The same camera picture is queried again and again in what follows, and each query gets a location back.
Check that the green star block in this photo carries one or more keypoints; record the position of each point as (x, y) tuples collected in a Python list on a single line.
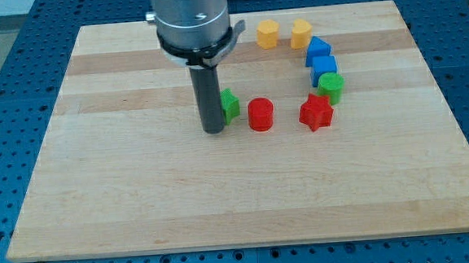
[(229, 105)]

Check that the blue cube block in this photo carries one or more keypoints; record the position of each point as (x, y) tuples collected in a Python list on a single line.
[(321, 65)]

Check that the yellow hexagon block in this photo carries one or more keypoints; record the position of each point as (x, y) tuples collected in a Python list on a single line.
[(267, 34)]

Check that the green cylinder block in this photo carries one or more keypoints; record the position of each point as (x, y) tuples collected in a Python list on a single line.
[(331, 84)]

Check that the wooden board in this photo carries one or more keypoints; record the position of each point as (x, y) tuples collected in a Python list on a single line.
[(125, 168)]

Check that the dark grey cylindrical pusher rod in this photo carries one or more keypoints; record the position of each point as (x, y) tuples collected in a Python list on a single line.
[(207, 95)]

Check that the red star block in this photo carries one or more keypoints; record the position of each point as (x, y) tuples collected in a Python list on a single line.
[(316, 112)]

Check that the yellow heart block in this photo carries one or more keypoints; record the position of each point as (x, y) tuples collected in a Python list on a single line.
[(301, 34)]

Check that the blue triangle block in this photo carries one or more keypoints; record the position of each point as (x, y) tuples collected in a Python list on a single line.
[(317, 47)]

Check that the black clamp with grey lever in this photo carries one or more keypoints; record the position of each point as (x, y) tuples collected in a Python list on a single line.
[(208, 57)]

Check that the red cylinder block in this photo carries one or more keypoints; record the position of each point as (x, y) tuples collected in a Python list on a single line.
[(260, 114)]

